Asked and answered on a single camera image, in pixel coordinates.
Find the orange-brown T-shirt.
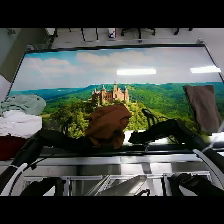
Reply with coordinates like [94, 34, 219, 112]
[84, 102, 134, 150]

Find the black office chair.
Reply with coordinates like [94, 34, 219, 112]
[172, 27, 195, 36]
[119, 27, 158, 40]

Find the pale green garment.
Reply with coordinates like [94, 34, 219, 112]
[0, 93, 47, 117]

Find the taupe garment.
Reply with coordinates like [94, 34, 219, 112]
[182, 84, 223, 135]

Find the white garment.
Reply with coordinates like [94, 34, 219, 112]
[0, 109, 44, 139]

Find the red garment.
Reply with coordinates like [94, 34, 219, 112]
[0, 134, 30, 162]

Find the silver frame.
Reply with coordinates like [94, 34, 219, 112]
[0, 152, 224, 197]

